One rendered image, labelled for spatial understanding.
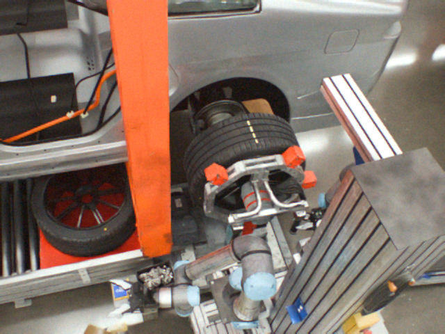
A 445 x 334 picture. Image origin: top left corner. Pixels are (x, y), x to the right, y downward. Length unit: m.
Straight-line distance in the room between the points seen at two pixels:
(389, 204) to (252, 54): 1.32
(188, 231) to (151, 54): 1.62
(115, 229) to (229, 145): 0.91
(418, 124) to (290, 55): 2.25
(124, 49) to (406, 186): 0.89
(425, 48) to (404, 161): 4.01
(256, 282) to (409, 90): 3.37
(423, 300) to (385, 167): 2.35
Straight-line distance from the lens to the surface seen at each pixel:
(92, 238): 2.82
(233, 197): 2.79
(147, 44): 1.46
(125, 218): 2.85
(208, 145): 2.40
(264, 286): 1.67
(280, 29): 2.31
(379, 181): 1.26
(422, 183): 1.31
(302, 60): 2.50
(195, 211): 3.27
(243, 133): 2.36
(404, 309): 3.49
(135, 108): 1.65
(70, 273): 2.94
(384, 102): 4.51
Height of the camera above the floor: 2.99
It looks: 55 degrees down
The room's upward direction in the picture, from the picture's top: 8 degrees clockwise
